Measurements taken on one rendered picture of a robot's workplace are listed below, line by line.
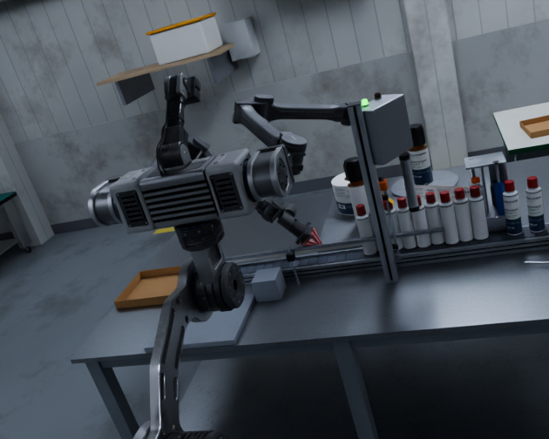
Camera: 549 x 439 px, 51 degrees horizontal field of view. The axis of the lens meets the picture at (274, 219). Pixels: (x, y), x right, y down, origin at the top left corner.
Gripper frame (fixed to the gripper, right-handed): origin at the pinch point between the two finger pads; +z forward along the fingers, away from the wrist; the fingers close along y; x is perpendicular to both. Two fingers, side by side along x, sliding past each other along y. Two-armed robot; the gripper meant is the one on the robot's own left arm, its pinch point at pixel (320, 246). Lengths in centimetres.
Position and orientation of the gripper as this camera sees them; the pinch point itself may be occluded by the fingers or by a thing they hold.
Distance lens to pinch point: 228.4
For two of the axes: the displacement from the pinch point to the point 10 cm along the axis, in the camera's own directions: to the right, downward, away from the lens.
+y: 2.1, -4.3, 8.8
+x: -5.6, 6.8, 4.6
